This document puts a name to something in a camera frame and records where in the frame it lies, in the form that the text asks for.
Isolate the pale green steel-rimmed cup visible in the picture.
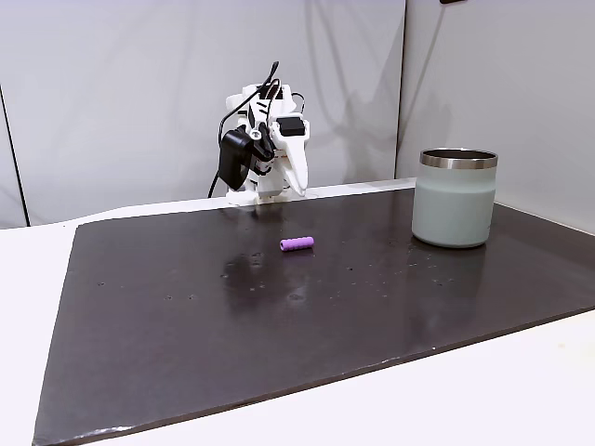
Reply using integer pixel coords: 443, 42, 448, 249
411, 147, 500, 249

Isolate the black camera cable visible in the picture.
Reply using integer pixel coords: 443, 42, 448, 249
206, 60, 306, 199

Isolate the purple pen grip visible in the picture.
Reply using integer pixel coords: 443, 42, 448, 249
279, 235, 315, 254

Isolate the black oval camera box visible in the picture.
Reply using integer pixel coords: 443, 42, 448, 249
218, 128, 255, 192

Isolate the dark brown table mat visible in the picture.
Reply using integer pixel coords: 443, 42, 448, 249
31, 187, 595, 446

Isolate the thin black wall cable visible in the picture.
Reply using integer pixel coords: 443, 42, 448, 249
0, 84, 32, 228

